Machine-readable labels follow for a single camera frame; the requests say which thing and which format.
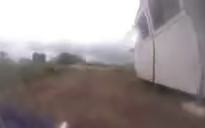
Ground dark bush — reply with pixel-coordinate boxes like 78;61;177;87
55;52;87;66

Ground dark building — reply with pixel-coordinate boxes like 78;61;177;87
31;51;47;64

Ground white building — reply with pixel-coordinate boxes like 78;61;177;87
133;0;205;98

